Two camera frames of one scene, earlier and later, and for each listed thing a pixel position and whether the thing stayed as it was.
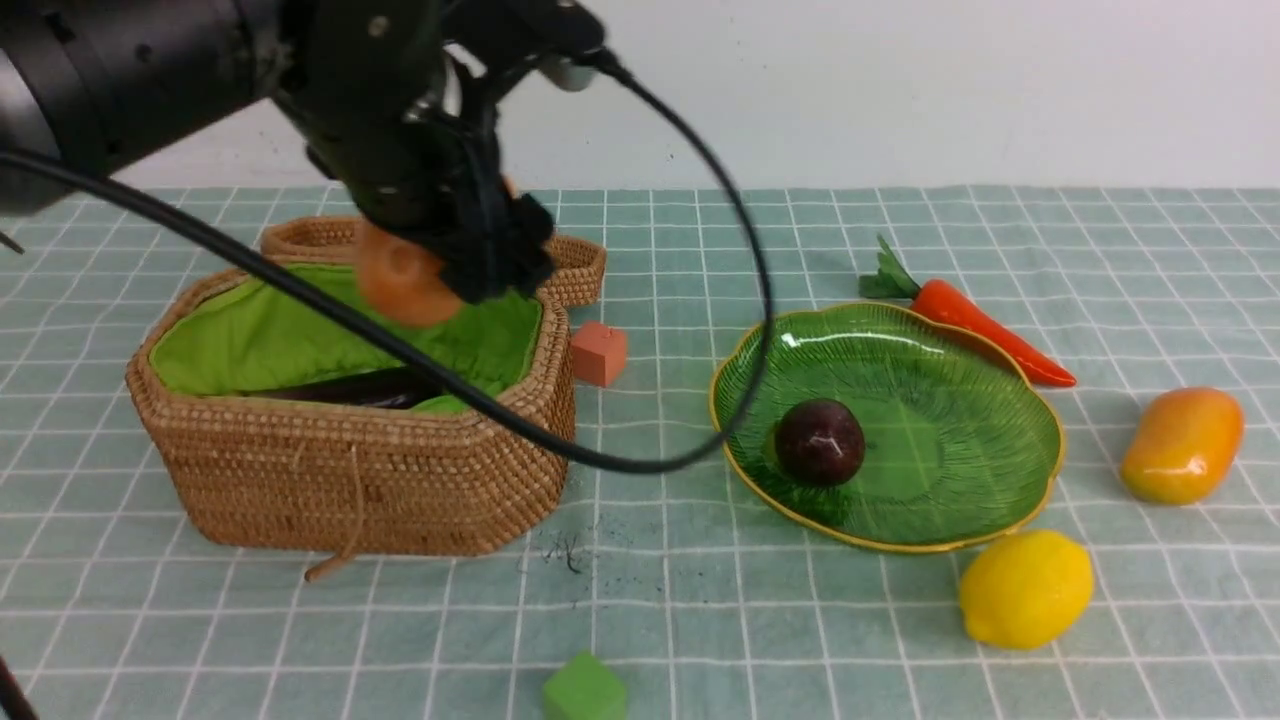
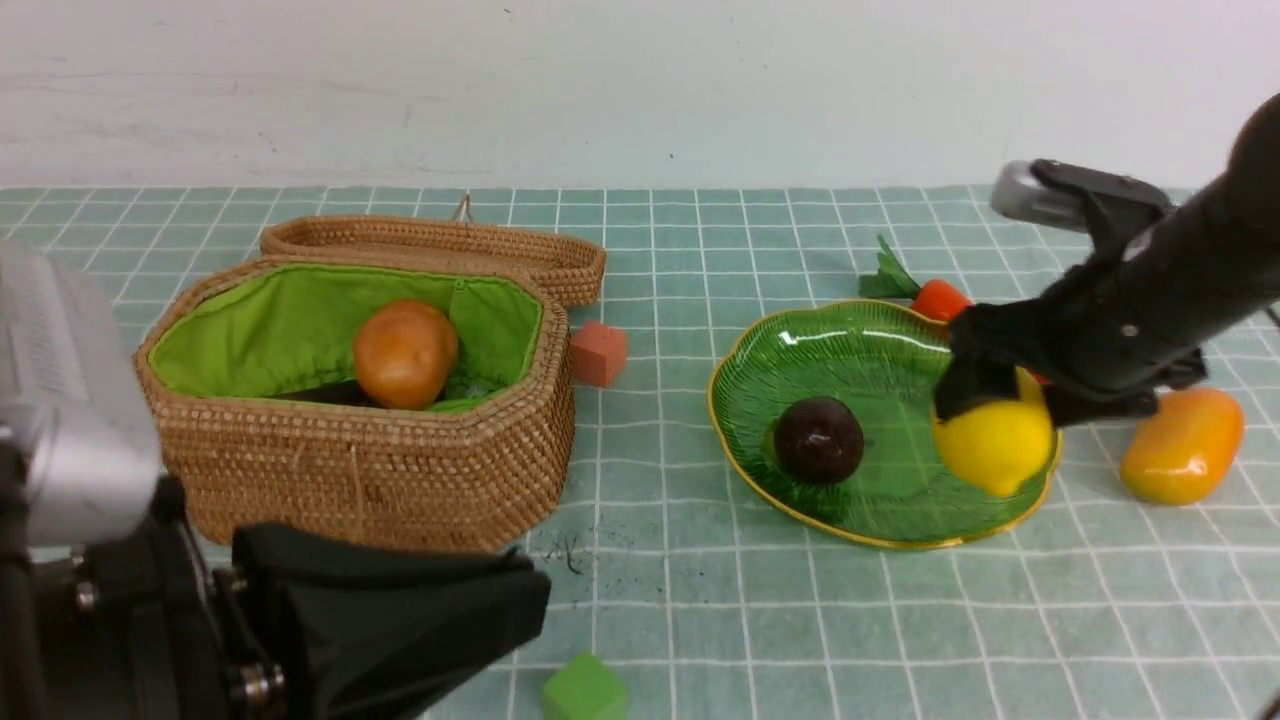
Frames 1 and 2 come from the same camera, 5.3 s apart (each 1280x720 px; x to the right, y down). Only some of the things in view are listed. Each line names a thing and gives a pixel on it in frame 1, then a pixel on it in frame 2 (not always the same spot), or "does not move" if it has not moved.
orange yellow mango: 1187,441 does not move
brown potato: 401,281 → 404,351
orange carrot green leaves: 950,302 does not move
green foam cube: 584,689 does not move
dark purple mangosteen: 819,442 does not move
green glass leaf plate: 960,445 does not move
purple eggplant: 403,387 does not move
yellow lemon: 1023,589 → 998,444
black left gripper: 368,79 → 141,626
